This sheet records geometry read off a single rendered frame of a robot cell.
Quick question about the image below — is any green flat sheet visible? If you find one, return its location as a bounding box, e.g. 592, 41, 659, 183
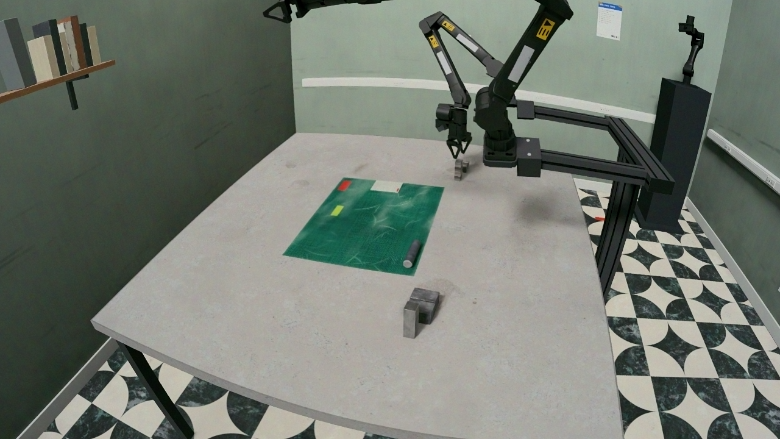
283, 177, 445, 276

